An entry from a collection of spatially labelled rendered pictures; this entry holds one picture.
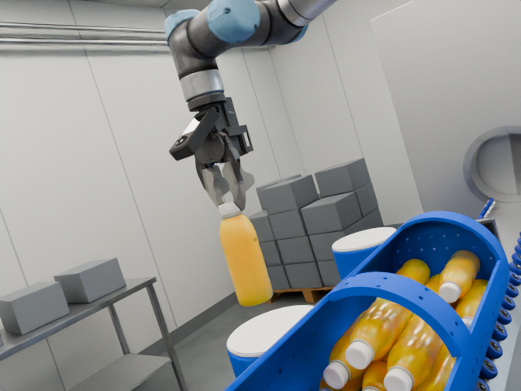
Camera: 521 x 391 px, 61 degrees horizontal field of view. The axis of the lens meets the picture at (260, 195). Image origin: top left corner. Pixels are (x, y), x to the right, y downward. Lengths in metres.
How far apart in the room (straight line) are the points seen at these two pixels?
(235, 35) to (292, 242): 3.70
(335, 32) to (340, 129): 1.22
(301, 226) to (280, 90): 2.83
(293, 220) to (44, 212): 2.16
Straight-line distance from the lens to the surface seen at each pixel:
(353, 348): 0.74
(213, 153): 0.81
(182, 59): 0.83
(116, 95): 4.62
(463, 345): 0.78
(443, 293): 1.03
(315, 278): 4.35
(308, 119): 6.34
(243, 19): 0.74
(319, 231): 4.14
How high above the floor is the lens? 1.48
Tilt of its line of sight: 4 degrees down
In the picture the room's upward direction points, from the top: 17 degrees counter-clockwise
